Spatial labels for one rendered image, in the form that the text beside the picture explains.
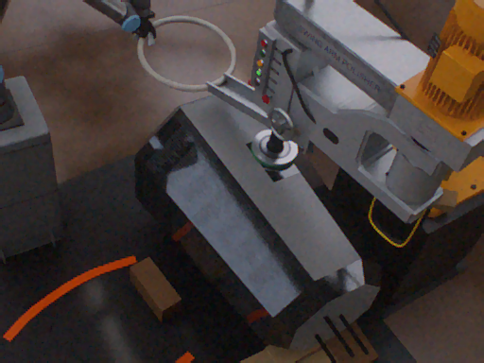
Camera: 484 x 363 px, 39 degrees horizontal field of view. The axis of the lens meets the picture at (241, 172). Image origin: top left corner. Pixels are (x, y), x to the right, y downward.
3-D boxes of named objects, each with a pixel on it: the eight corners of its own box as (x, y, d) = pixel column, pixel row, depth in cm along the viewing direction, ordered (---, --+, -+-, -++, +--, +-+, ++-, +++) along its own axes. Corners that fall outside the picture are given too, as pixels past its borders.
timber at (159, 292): (129, 279, 358) (129, 267, 348) (148, 267, 363) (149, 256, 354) (161, 322, 344) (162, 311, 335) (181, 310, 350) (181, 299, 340)
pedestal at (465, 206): (392, 187, 422) (432, 101, 365) (468, 267, 390) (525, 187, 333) (307, 230, 393) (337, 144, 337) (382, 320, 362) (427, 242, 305)
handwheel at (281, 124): (304, 139, 283) (312, 113, 272) (287, 149, 279) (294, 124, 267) (280, 117, 290) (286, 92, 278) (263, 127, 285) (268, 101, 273)
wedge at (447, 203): (454, 198, 318) (458, 191, 315) (451, 214, 312) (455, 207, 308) (412, 183, 321) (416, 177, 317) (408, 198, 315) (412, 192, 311)
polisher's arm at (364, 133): (430, 217, 273) (477, 134, 236) (394, 247, 262) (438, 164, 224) (302, 109, 304) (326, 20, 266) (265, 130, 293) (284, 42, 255)
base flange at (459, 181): (432, 116, 357) (435, 111, 354) (500, 181, 334) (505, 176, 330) (360, 149, 336) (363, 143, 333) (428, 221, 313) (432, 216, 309)
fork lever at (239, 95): (337, 137, 294) (337, 128, 291) (305, 157, 285) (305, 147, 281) (231, 77, 335) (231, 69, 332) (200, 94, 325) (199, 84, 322)
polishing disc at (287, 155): (305, 158, 315) (305, 156, 314) (265, 171, 307) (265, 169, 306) (283, 126, 326) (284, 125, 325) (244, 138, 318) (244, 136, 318)
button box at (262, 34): (267, 92, 283) (278, 38, 261) (262, 95, 282) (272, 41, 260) (253, 80, 287) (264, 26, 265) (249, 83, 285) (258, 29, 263)
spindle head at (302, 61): (344, 134, 292) (371, 54, 257) (308, 157, 281) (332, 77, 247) (285, 85, 307) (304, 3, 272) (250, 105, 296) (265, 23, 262)
